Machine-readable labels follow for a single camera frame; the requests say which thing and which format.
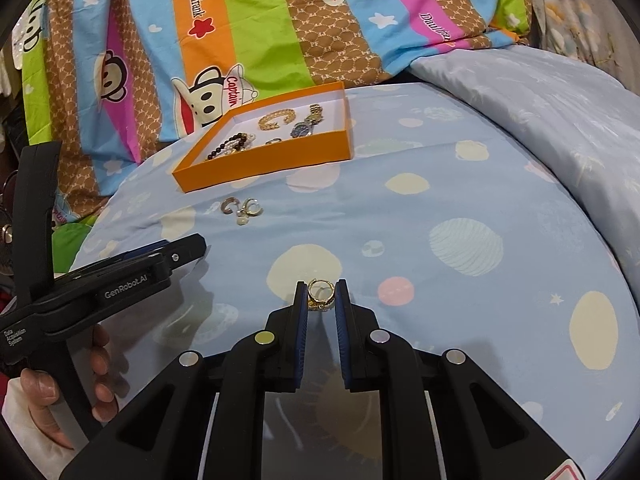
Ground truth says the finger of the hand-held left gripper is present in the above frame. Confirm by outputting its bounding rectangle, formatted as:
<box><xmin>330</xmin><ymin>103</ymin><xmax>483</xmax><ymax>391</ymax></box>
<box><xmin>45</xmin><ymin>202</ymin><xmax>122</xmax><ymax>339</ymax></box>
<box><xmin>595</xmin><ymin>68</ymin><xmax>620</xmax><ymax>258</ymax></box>
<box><xmin>64</xmin><ymin>232</ymin><xmax>209</xmax><ymax>286</ymax></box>
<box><xmin>14</xmin><ymin>141</ymin><xmax>63</xmax><ymax>306</ymax></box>

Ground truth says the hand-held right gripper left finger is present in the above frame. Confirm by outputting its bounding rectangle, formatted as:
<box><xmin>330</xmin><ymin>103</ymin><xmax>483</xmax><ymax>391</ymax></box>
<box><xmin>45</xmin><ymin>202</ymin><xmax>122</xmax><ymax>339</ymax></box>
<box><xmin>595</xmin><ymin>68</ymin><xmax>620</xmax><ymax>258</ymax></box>
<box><xmin>59</xmin><ymin>280</ymin><xmax>310</xmax><ymax>480</ymax></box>

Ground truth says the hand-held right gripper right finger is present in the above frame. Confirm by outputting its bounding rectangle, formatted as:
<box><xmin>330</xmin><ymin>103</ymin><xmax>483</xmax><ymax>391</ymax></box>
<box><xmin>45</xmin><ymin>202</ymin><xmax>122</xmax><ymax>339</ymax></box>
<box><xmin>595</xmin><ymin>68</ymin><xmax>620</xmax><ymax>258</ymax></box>
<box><xmin>334</xmin><ymin>278</ymin><xmax>573</xmax><ymax>480</ymax></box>

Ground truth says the black bead bracelet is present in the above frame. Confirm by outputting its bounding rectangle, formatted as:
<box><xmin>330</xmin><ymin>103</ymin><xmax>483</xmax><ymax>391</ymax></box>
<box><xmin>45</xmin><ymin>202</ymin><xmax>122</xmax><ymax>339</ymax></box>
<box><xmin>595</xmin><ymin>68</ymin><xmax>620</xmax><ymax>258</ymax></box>
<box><xmin>206</xmin><ymin>131</ymin><xmax>248</xmax><ymax>161</ymax></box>

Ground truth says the pearl bracelet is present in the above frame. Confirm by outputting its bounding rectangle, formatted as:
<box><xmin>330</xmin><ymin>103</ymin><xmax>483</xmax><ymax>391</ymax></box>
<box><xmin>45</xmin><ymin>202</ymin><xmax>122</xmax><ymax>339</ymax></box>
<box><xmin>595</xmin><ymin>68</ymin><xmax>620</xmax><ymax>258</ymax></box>
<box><xmin>222</xmin><ymin>134</ymin><xmax>258</xmax><ymax>154</ymax></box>

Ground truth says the orange jewelry box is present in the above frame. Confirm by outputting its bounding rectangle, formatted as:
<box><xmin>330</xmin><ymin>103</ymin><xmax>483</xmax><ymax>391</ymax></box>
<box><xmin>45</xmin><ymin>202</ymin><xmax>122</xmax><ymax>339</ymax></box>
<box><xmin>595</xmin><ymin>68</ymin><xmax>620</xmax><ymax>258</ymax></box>
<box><xmin>171</xmin><ymin>81</ymin><xmax>356</xmax><ymax>194</ymax></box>

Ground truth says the gold braided bangle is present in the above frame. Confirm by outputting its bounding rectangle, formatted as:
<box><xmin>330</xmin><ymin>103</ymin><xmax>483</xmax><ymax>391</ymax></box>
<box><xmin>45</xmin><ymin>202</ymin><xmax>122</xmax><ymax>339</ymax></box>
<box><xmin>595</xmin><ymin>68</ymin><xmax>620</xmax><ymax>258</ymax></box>
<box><xmin>257</xmin><ymin>108</ymin><xmax>296</xmax><ymax>131</ymax></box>

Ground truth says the person's left hand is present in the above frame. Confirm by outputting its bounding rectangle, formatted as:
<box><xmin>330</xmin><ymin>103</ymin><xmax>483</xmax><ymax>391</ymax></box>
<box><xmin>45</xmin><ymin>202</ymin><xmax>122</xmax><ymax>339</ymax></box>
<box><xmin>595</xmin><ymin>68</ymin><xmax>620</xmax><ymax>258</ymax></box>
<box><xmin>0</xmin><ymin>324</ymin><xmax>117</xmax><ymax>452</ymax></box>

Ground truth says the black electric fan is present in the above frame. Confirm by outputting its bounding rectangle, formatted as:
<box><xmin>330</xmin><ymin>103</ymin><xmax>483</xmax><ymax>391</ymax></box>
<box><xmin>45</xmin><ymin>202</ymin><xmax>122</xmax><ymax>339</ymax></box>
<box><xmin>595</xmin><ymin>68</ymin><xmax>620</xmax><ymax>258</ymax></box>
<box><xmin>0</xmin><ymin>170</ymin><xmax>22</xmax><ymax>273</ymax></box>

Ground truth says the green pillow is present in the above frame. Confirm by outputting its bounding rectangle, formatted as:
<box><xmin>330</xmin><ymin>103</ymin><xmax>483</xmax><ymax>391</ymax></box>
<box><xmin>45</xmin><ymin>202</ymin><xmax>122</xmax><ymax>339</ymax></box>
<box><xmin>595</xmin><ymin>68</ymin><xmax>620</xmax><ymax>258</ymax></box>
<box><xmin>50</xmin><ymin>222</ymin><xmax>103</xmax><ymax>275</ymax></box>

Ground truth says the light blue planet bedsheet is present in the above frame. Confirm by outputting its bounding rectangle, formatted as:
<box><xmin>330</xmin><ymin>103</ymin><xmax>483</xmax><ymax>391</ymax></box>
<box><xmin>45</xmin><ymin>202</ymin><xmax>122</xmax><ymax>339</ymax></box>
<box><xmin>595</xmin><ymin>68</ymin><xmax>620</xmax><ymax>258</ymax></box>
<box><xmin>69</xmin><ymin>80</ymin><xmax>640</xmax><ymax>480</ymax></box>

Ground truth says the striped cartoon monkey blanket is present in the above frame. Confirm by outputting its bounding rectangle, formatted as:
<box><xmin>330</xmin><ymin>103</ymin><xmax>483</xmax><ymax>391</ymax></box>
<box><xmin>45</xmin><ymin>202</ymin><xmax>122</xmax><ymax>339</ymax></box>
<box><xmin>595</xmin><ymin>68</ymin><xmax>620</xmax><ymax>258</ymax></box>
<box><xmin>17</xmin><ymin>0</ymin><xmax>535</xmax><ymax>226</ymax></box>

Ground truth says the grey blue quilt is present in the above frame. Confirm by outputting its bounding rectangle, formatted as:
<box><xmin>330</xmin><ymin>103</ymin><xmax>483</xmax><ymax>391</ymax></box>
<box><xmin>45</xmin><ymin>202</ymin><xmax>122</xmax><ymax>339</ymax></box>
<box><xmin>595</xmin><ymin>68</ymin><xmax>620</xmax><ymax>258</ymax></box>
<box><xmin>409</xmin><ymin>42</ymin><xmax>640</xmax><ymax>271</ymax></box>

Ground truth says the floral cloth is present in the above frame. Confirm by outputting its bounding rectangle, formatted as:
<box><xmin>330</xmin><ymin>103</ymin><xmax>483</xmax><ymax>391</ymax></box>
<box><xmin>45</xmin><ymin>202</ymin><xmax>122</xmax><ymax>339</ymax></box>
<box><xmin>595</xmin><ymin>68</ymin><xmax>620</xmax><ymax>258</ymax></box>
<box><xmin>529</xmin><ymin>0</ymin><xmax>640</xmax><ymax>88</ymax></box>

